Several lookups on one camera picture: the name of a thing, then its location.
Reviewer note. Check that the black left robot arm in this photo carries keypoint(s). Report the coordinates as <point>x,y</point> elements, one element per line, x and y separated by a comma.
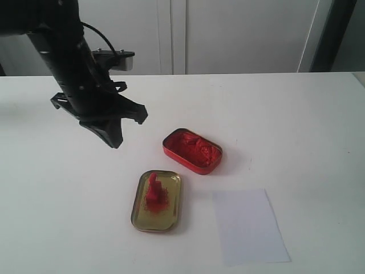
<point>57,33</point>

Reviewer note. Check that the red stamp block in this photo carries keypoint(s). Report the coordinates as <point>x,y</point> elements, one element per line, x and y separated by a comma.
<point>154,193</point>

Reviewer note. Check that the white cabinet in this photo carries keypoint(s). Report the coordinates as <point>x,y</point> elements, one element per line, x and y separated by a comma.
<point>209,37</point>

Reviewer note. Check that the red ink paste tin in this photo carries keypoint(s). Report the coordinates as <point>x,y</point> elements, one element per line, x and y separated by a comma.
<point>193,151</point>

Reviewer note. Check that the white paper sheet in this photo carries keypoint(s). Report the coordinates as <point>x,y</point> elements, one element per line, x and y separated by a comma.
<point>248,229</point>

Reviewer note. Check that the gold tin lid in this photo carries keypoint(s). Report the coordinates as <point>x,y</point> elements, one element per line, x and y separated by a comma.
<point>157,217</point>

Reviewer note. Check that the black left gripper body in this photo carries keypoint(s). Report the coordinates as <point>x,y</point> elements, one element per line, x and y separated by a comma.
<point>91,105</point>

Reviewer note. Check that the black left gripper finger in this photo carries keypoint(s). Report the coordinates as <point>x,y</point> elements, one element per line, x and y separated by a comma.
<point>132,110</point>
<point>107,128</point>

